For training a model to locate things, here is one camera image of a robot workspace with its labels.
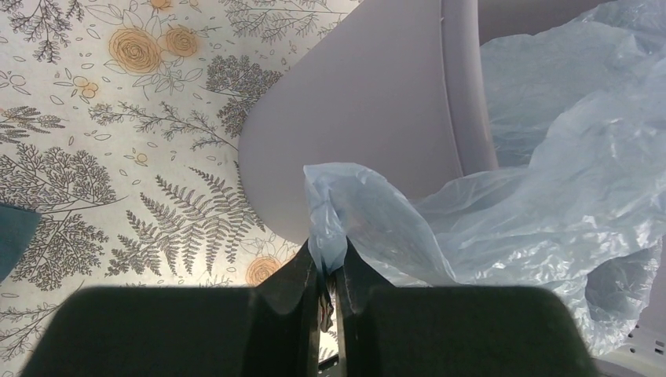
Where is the floral patterned table mat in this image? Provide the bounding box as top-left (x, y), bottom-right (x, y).
top-left (1, 0), bottom-right (357, 376)

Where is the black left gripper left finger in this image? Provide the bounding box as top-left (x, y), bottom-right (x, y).
top-left (23, 247), bottom-right (319, 376)

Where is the light blue plastic trash bag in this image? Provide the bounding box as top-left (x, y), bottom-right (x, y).
top-left (304, 1), bottom-right (665, 357)

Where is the grey-blue cloth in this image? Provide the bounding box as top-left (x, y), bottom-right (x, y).
top-left (1, 203), bottom-right (41, 281)

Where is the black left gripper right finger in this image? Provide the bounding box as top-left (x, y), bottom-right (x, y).
top-left (335, 245), bottom-right (598, 376)

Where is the grey plastic trash bin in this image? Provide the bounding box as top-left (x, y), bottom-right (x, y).
top-left (239, 0), bottom-right (595, 243)

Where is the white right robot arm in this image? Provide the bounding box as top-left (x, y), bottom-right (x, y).
top-left (595, 324), bottom-right (665, 377)

